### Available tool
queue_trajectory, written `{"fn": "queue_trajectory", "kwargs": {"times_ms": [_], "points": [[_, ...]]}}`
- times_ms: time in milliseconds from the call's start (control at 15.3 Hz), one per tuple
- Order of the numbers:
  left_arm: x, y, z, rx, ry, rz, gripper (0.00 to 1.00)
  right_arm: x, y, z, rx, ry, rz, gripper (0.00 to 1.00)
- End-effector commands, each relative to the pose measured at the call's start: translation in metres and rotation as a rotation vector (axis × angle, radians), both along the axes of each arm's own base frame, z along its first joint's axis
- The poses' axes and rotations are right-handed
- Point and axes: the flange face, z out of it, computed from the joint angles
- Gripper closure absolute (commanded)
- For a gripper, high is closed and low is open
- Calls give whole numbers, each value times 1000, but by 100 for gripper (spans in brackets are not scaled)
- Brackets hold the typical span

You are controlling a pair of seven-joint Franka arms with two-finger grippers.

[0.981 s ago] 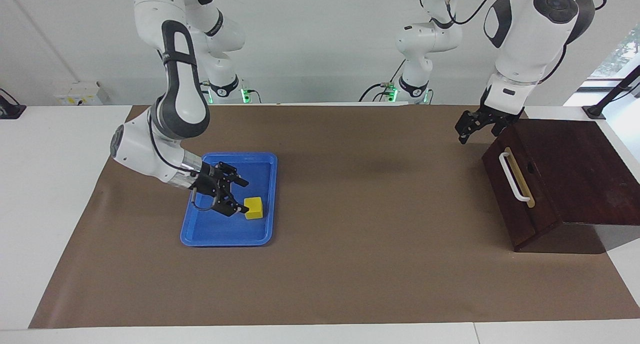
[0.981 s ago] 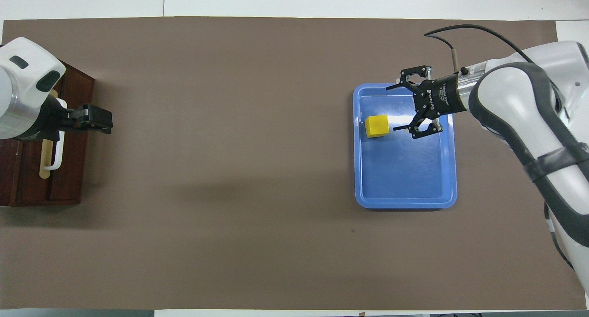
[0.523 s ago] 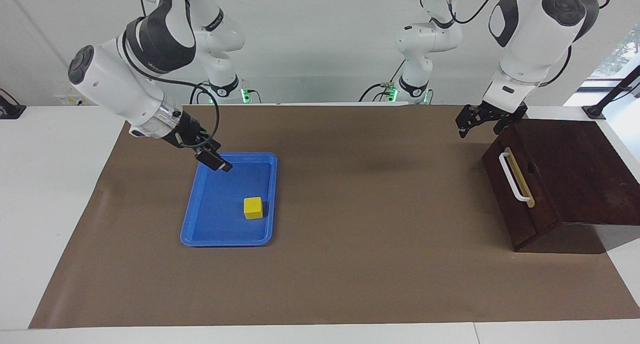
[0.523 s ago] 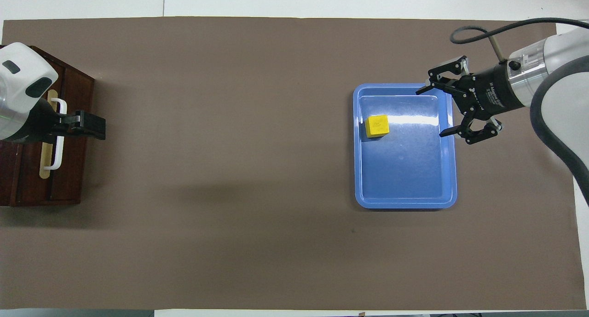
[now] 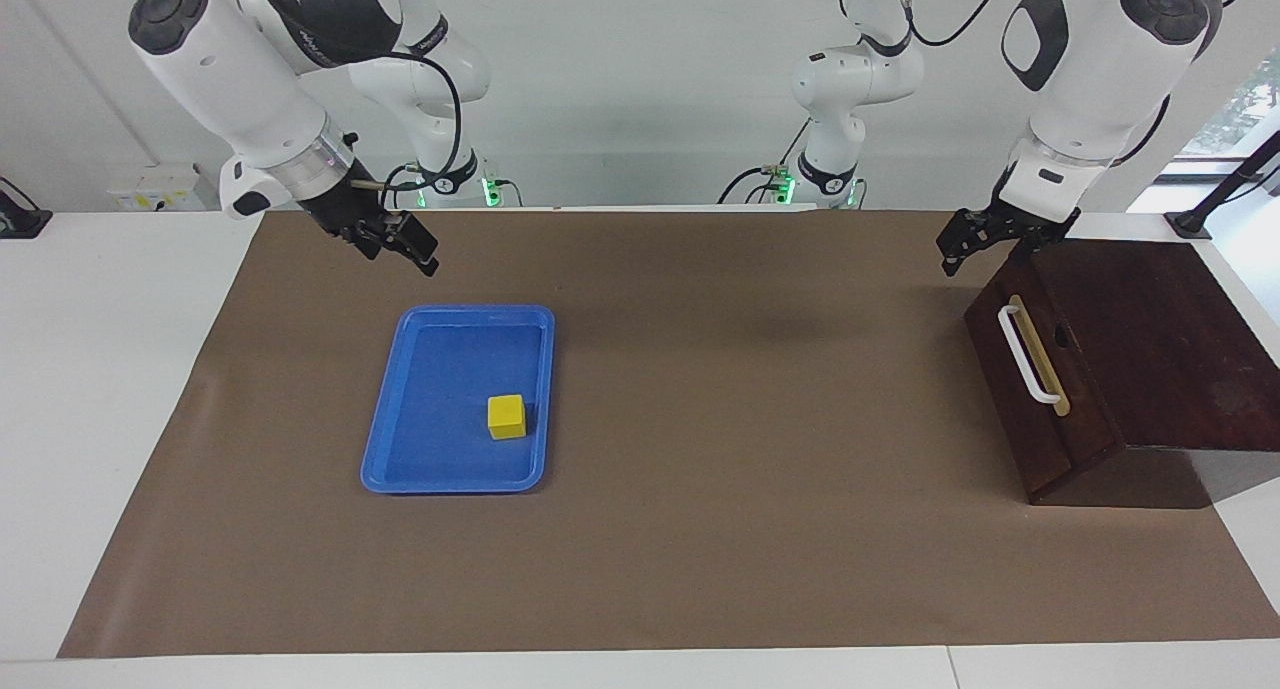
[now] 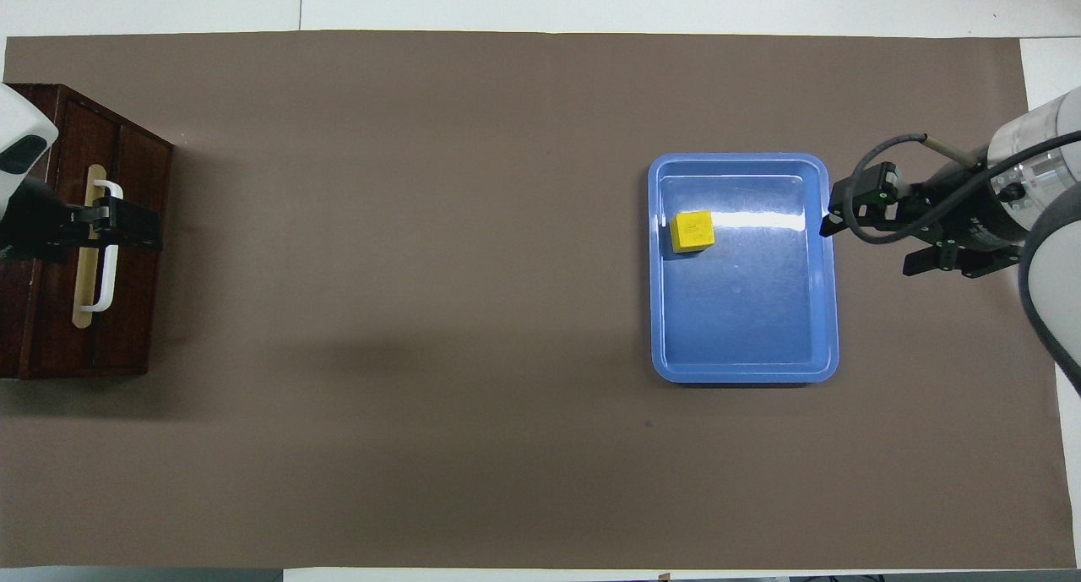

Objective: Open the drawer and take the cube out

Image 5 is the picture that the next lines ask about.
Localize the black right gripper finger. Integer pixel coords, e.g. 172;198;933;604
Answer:
390;212;441;262
372;237;439;277

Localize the yellow cube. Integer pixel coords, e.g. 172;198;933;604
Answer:
487;394;528;442

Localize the wooden drawer with white handle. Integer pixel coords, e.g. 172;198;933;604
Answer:
963;259;1126;503

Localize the dark wooden cabinet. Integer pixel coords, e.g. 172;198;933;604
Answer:
1000;237;1280;510

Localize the blue plastic tray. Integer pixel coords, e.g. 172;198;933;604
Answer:
360;304;556;496

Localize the black clamp stand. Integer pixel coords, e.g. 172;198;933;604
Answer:
1165;129;1280;240

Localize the brown table mat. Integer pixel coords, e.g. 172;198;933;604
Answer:
57;209;1280;658

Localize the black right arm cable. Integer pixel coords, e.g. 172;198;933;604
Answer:
375;49;464;210

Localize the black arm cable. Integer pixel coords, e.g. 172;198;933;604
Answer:
375;49;464;210
838;0;1016;48

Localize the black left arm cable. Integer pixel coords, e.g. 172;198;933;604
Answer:
838;0;1016;48

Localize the white wall socket box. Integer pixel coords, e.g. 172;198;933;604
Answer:
108;164;206;212

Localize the black left base cable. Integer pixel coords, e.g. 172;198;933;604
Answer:
717;119;813;206

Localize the black bracket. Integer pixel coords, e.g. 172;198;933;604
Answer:
0;177;53;240

